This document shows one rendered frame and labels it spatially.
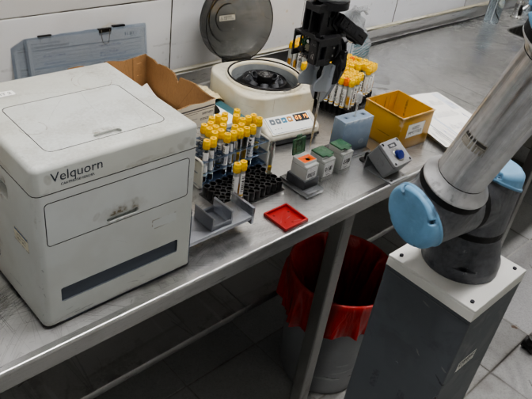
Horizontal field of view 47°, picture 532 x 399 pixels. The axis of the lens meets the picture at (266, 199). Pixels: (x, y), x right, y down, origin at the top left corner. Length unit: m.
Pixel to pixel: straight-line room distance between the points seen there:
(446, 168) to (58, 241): 0.60
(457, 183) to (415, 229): 0.11
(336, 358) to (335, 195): 0.70
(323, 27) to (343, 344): 1.04
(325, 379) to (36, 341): 1.20
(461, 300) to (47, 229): 0.73
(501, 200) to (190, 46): 1.00
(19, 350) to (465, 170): 0.73
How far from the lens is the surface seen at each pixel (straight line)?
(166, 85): 1.57
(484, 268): 1.23
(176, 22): 1.74
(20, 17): 1.51
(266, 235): 1.25
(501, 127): 0.93
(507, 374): 2.44
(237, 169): 1.25
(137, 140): 0.93
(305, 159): 1.37
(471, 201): 1.02
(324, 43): 1.19
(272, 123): 1.56
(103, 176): 0.93
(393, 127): 1.63
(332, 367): 2.01
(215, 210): 1.22
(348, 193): 1.43
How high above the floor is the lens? 1.64
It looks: 34 degrees down
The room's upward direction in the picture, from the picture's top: 9 degrees clockwise
